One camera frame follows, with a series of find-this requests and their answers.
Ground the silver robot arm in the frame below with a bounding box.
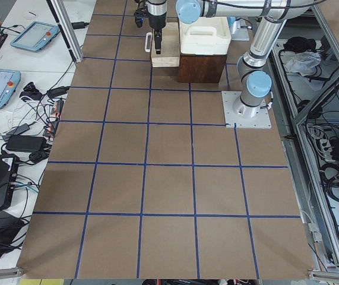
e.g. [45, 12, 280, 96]
[134, 0, 167, 54]
[175, 0, 319, 119]

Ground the wooden drawer with white handle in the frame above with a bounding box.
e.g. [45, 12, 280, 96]
[144, 23, 180, 68]

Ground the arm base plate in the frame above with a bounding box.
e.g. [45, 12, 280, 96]
[221, 91, 272, 129]

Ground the white plastic storage bin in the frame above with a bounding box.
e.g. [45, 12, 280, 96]
[179, 17, 231, 55]

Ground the upper blue teach pendant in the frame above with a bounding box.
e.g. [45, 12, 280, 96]
[10, 21, 60, 52]

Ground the dark brown wooden cabinet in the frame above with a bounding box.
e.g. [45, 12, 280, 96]
[178, 53, 227, 83]

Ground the aluminium frame post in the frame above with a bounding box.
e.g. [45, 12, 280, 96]
[46, 0, 83, 64]

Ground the black power adapter brick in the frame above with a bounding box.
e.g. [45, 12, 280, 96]
[5, 135, 47, 153]

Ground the crumpled white cloth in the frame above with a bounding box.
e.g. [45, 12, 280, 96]
[284, 52, 321, 77]

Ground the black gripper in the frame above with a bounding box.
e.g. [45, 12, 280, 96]
[133, 0, 164, 56]

